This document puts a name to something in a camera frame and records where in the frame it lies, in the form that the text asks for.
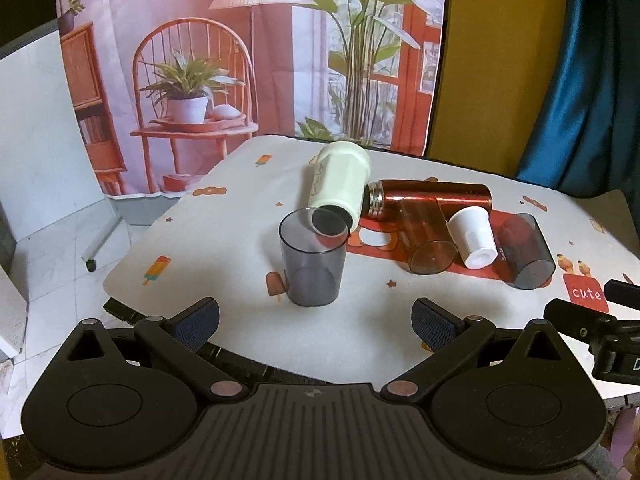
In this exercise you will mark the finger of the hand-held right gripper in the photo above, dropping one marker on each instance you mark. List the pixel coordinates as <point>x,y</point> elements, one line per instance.
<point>624,292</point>
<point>575,317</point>

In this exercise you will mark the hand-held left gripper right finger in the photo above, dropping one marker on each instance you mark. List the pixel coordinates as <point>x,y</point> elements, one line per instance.
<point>430,322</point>

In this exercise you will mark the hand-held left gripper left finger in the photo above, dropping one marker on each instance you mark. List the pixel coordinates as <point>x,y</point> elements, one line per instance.
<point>201,319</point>

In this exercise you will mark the grey transparent cup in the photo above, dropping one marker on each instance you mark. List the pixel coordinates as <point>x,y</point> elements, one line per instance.
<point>527,250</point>
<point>312,270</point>

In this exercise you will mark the orange transparent cup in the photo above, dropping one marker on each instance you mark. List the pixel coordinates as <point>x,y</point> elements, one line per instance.
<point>425,237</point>

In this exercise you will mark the small white cup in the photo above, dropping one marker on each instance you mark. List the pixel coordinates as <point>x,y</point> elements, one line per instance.
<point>475,237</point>

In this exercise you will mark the white printed tablecloth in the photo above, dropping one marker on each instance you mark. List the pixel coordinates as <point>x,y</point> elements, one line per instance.
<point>240,220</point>

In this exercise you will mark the red-brown metal bottle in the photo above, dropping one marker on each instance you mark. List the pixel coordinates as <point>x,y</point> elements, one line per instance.
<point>450,194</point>

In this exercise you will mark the pale green bottle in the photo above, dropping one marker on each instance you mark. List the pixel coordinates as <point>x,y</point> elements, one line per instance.
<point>337,180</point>

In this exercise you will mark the white box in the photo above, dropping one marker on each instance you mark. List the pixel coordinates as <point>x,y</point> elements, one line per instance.
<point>11,310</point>

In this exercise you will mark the blue curtain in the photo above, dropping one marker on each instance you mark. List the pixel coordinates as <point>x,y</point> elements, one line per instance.
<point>585,85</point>

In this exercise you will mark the white rolling board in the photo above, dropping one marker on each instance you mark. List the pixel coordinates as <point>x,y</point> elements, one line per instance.
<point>45,150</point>

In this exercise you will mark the printed wall backdrop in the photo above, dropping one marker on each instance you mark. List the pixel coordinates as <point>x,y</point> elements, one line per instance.
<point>280,60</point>

